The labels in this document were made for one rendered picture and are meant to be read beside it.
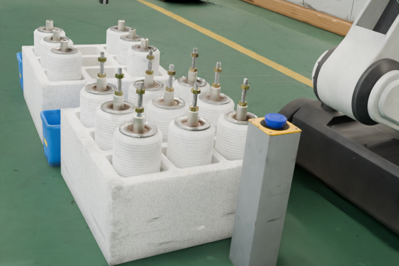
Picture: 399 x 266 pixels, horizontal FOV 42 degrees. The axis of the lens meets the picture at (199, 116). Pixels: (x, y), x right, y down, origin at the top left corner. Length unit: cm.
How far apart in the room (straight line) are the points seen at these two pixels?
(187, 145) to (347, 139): 42
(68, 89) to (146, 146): 53
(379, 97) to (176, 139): 41
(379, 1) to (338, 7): 228
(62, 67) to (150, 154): 56
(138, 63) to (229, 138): 54
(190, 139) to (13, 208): 45
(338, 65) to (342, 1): 234
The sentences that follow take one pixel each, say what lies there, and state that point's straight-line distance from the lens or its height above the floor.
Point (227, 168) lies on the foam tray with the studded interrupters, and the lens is 106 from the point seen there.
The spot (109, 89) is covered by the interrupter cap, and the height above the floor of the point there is 25.
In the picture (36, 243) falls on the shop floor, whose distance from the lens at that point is 114.
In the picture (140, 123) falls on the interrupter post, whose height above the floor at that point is 27.
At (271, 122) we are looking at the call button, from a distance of 93.
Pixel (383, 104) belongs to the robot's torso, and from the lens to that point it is 108.
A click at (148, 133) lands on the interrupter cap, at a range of 100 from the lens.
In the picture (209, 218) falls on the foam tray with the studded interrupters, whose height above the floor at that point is 6.
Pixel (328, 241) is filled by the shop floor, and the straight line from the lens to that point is 123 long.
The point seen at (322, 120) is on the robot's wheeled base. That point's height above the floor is 19.
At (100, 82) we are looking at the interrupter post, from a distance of 121.
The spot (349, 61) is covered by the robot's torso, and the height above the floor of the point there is 40.
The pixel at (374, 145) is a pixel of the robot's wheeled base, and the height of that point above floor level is 19.
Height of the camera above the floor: 67
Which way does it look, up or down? 22 degrees down
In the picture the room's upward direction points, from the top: 6 degrees clockwise
